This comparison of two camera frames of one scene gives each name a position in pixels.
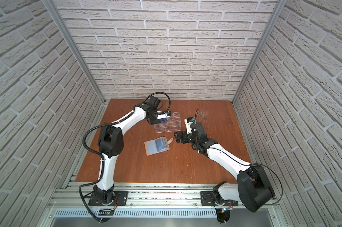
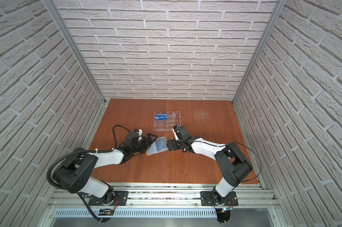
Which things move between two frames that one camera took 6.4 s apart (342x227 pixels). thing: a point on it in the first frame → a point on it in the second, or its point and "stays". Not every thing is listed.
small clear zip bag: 157,146 stays
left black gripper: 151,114 → 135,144
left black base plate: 120,198 stays
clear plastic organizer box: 173,123 stays
